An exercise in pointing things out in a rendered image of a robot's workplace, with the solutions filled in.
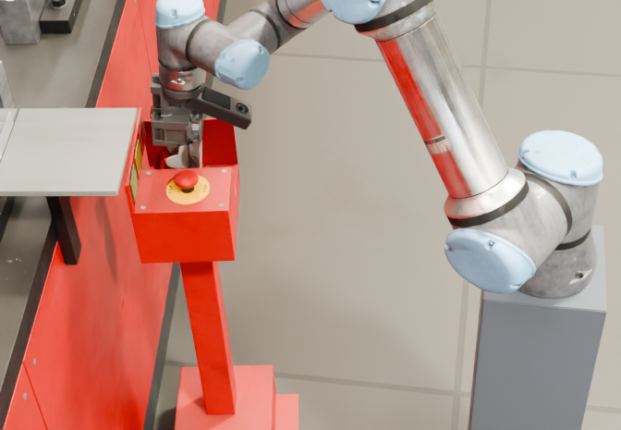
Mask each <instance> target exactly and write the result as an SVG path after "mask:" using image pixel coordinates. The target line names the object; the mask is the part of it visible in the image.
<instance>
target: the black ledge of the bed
mask: <svg viewBox="0 0 621 430"><path fill-rule="evenodd" d="M125 3H126V0H82V2H81V5H80V8H79V13H78V15H77V18H76V21H75V24H74V27H73V30H72V32H71V33H42V35H41V37H40V40H39V42H38V43H22V44H6V43H5V39H4V36H3V33H2V30H1V26H0V61H2V63H3V66H4V70H5V73H6V78H7V82H8V85H9V89H10V91H11V95H12V98H13V102H14V105H15V107H14V108H95V106H96V104H97V100H98V97H99V93H100V90H101V87H102V84H103V80H104V74H105V71H106V68H107V65H108V61H109V58H110V54H111V52H112V48H113V45H114V41H115V38H116V33H117V30H118V26H119V23H120V19H121V17H122V13H123V10H124V6H125ZM56 242H57V236H56V232H55V226H54V223H53V219H52V216H51V213H50V209H49V206H48V202H47V200H46V196H17V197H16V200H15V201H14V204H13V207H12V210H11V213H10V216H9V218H8V221H7V224H6V229H5V232H4V235H3V238H2V240H1V243H0V430H3V428H4V425H5V421H6V416H7V413H8V409H9V406H10V402H11V400H12V396H13V393H14V389H15V386H16V383H17V380H18V374H19V370H20V367H21V364H22V361H23V357H24V354H25V350H26V348H27V345H28V341H29V338H30V332H31V329H32V326H33V322H34V319H35V315H36V313H37V309H38V306H39V302H40V299H41V296H42V293H43V287H44V283H45V280H46V277H47V274H48V270H49V267H50V264H51V261H52V258H53V254H54V251H55V245H56Z"/></svg>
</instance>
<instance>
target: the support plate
mask: <svg viewBox="0 0 621 430"><path fill-rule="evenodd" d="M17 110H18V109H17V108H4V109H0V122H6V118H7V115H8V112H10V113H11V116H12V119H13V120H14V117H15V115H16V113H17ZM137 114H138V111H137V108H20V110H19V113H18V117H17V120H16V123H15V125H14V128H13V130H12V133H11V135H10V138H9V141H8V144H7V146H6V150H5V152H4V155H3V158H2V161H1V163H0V196H117V194H118V191H119V186H120V182H121V178H122V175H123V171H124V167H125V163H126V160H127V155H128V148H129V145H130V141H131V137H132V133H133V129H134V126H135V121H136V117H137Z"/></svg>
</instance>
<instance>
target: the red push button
mask: <svg viewBox="0 0 621 430"><path fill-rule="evenodd" d="M198 180H199V177H198V175H197V174H196V173H195V172H194V171H191V170H183V171H180V172H179V173H177V174H176V176H175V184H176V185H177V186H178V187H179V188H181V190H182V192H184V193H191V192H193V191H194V186H195V185H196V184H197V182H198Z"/></svg>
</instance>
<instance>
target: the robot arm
mask: <svg viewBox="0 0 621 430"><path fill-rule="evenodd" d="M437 3H438V0H263V1H261V2H260V3H259V4H258V5H256V6H255V7H253V8H252V9H251V10H249V11H248V12H246V13H245V14H244V15H242V16H241V17H239V18H238V19H236V20H235V21H233V22H232V23H230V24H229V25H228V26H224V25H222V24H220V23H219V22H217V21H215V20H213V19H211V18H208V17H206V16H205V15H204V13H205V8H204V7H203V1H202V0H157V2H156V4H155V21H154V25H155V27H156V39H157V53H158V68H159V73H153V74H152V82H151V93H152V104H153V106H152V108H151V112H150V118H151V120H152V145H153V146H164V147H167V149H168V151H169V152H170V153H171V154H174V155H173V156H170V157H167V158H166V160H165V162H166V164H167V165H168V166H170V167H173V168H201V167H202V133H203V122H204V114H205V115H207V116H210V117H214V118H216V119H219V120H221V121H224V122H225V123H228V124H230V125H233V126H235V127H238V128H240V129H247V128H248V127H249V125H250V123H251V122H252V106H251V104H248V103H246V102H243V101H241V100H238V99H237V98H235V97H232V96H230V95H227V94H225V93H222V92H219V91H217V90H215V89H212V88H210V87H207V86H205V85H204V81H205V71H206V72H208V73H210V74H211V75H213V76H215V77H216V78H217V79H219V80H220V81H221V82H223V83H226V84H230V85H232V86H234V87H236V88H238V89H240V90H250V89H252V88H254V87H256V86H257V85H258V84H259V83H260V82H261V79H262V77H264V76H265V75H266V73H267V70H268V67H269V64H270V55H271V54H272V53H274V52H275V51H276V50H277V49H278V48H280V47H281V46H283V45H284V44H285V43H287V42H288V41H290V40H291V39H293V38H294V37H295V36H297V35H298V34H300V33H301V32H303V31H305V30H306V29H307V28H309V27H310V26H311V25H313V24H314V23H316V22H317V21H319V20H320V19H322V18H324V17H325V16H327V15H329V14H330V13H332V12H334V17H335V18H337V19H338V20H340V21H342V22H344V23H347V24H353V25H354V27H355V29H356V31H357V33H359V34H362V35H365V36H368V37H370V38H373V40H374V41H375V42H376V44H377V46H378V48H379V50H380V53H381V55H382V57H383V59H384V62H385V64H386V65H387V67H388V69H389V71H390V73H391V75H392V78H393V80H394V82H395V84H396V87H397V88H398V90H399V92H400V94H401V96H402V98H403V100H404V102H405V105H406V107H407V109H408V111H409V113H410V115H411V117H412V119H413V121H414V123H415V125H416V127H417V129H418V132H419V134H420V136H421V138H422V140H423V142H424V144H425V146H426V148H427V150H428V152H429V154H430V157H431V159H432V161H433V163H434V165H435V167H436V169H437V171H438V173H439V175H440V177H441V179H442V181H443V183H444V186H445V188H446V190H447V192H448V196H447V198H446V201H445V203H444V212H445V214H446V216H447V218H448V220H449V222H450V224H451V226H452V229H453V231H451V232H450V233H449V234H448V235H447V237H446V240H445V245H444V252H445V256H446V258H447V260H448V262H449V263H450V264H451V265H452V267H453V268H454V269H455V270H456V272H457V273H458V274H459V275H460V276H462V277H463V278H464V279H465V280H467V281H468V282H469V283H471V284H473V285H474V286H476V287H477V288H479V289H483V290H485V291H489V292H492V293H499V294H505V293H510V292H513V291H515V290H518V291H520V292H522V293H525V294H527V295H530V296H533V297H537V298H543V299H559V298H564V297H568V296H571V295H574V294H576V293H578V292H580V291H582V290H583V289H585V288H586V287H587V286H588V285H589V284H590V282H591V281H592V279H593V277H594V274H595V270H596V265H597V251H596V247H595V243H594V239H593V236H592V233H591V225H592V220H593V216H594V211H595V206H596V201H597V196H598V191H599V187H600V182H601V180H602V178H603V172H602V169H603V159H602V156H601V154H600V153H599V151H598V149H597V148H596V147H595V146H594V145H593V144H592V143H591V142H590V141H588V140H586V139H584V138H583V137H580V136H579V135H577V134H574V133H570V132H566V131H562V130H544V131H539V132H536V133H533V134H531V135H529V136H528V137H527V138H526V139H525V140H524V141H523V142H522V143H521V145H520V149H519V150H518V152H517V158H518V161H517V165H516V167H515V168H510V167H508V166H507V165H506V163H505V159H504V157H503V156H502V154H501V151H500V149H499V147H498V145H497V143H496V141H495V138H494V136H493V134H492V132H491V129H490V127H489V125H488V123H487V121H486V118H485V116H484V114H483V113H482V111H481V107H480V105H479V103H478V101H477V99H476V96H475V94H474V92H473V90H472V89H471V86H470V84H469V81H468V79H467V76H466V74H465V72H464V70H463V68H462V66H461V64H460V62H459V60H458V58H457V54H456V52H455V50H454V48H453V46H452V44H451V42H450V40H449V38H448V36H447V33H446V31H445V29H444V26H443V23H442V21H441V20H440V18H439V16H438V13H437V11H436V5H437Z"/></svg>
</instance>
